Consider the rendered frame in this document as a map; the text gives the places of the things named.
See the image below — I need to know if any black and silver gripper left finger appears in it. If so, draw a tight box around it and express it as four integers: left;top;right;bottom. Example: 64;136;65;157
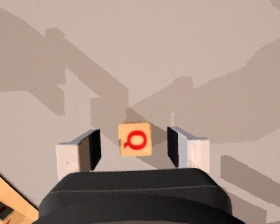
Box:
56;129;101;181

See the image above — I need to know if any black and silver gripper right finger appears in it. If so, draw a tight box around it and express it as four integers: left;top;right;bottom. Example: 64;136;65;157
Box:
167;126;210;176

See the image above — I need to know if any orange square mat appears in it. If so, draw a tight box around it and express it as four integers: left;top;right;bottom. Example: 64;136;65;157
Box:
0;174;39;224

